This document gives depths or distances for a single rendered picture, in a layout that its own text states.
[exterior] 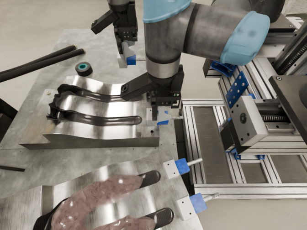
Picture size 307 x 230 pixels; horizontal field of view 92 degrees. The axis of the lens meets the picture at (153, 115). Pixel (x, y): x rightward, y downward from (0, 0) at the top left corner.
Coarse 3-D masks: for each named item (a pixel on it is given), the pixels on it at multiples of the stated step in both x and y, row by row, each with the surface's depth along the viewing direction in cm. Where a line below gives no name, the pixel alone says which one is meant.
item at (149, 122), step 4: (148, 108) 52; (148, 112) 51; (164, 112) 53; (148, 116) 50; (172, 116) 53; (176, 116) 53; (180, 116) 53; (148, 120) 50; (168, 120) 51; (148, 124) 52; (152, 124) 52; (160, 124) 53; (164, 124) 53
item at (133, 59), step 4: (132, 56) 65; (120, 60) 64; (128, 60) 64; (132, 60) 64; (136, 60) 66; (140, 60) 66; (144, 60) 66; (120, 64) 65; (124, 64) 66; (128, 64) 66; (132, 64) 66
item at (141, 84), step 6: (138, 78) 39; (144, 78) 38; (126, 84) 40; (132, 84) 39; (138, 84) 38; (144, 84) 36; (150, 84) 36; (156, 84) 36; (126, 90) 39; (132, 90) 38; (138, 90) 38; (144, 90) 38; (120, 96) 40; (126, 96) 40; (132, 96) 40
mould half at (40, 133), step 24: (48, 96) 64; (72, 96) 55; (144, 96) 60; (48, 120) 49; (144, 120) 54; (24, 144) 53; (48, 144) 53; (72, 144) 54; (96, 144) 55; (120, 144) 55; (144, 144) 56
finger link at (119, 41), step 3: (117, 33) 54; (117, 36) 53; (117, 39) 54; (120, 39) 54; (117, 42) 54; (120, 42) 54; (117, 45) 55; (120, 45) 55; (120, 48) 56; (120, 51) 58
